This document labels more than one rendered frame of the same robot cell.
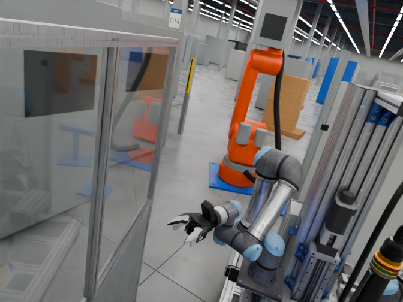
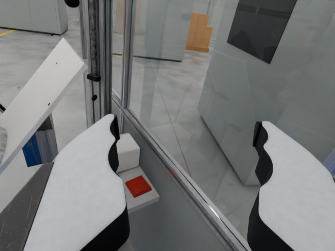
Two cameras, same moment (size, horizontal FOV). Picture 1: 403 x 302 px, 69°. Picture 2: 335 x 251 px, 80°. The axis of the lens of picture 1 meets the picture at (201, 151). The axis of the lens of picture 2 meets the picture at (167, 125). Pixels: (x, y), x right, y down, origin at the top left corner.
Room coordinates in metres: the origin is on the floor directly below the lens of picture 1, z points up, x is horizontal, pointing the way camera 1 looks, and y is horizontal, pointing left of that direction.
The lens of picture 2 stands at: (0.92, -0.06, 1.51)
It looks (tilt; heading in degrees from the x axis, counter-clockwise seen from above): 32 degrees down; 139
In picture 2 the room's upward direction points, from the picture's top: 11 degrees clockwise
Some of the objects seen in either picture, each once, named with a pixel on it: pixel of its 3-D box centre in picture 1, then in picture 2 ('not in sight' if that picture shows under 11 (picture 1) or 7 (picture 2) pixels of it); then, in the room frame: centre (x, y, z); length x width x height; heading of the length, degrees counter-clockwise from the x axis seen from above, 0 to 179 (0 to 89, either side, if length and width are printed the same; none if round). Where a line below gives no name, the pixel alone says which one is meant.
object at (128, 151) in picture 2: not in sight; (114, 151); (0.28, 0.23, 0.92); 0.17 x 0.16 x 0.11; 87
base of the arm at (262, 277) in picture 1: (264, 267); not in sight; (1.21, -0.44, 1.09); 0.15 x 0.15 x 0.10
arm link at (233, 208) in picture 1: (228, 211); not in sight; (1.09, -0.17, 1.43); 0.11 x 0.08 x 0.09; 141
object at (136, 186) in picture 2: not in sight; (138, 185); (0.47, 0.25, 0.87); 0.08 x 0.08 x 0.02; 89
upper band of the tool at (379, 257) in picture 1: (385, 265); not in sight; (0.44, -0.36, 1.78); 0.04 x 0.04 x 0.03
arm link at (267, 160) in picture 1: (259, 199); not in sight; (1.29, -0.33, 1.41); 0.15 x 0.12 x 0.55; 51
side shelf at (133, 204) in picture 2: not in sight; (113, 176); (0.36, 0.20, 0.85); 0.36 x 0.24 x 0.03; 177
